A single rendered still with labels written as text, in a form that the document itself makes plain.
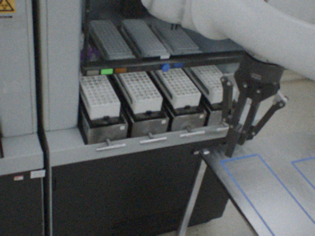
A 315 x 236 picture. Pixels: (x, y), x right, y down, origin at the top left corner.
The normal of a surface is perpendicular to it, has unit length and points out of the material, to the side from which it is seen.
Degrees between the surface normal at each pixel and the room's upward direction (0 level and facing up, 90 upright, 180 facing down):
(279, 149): 0
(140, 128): 90
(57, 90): 90
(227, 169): 0
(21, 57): 90
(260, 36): 78
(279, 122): 0
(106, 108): 90
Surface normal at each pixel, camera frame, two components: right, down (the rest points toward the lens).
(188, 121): 0.37, 0.62
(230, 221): 0.15, -0.78
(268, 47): -0.64, 0.47
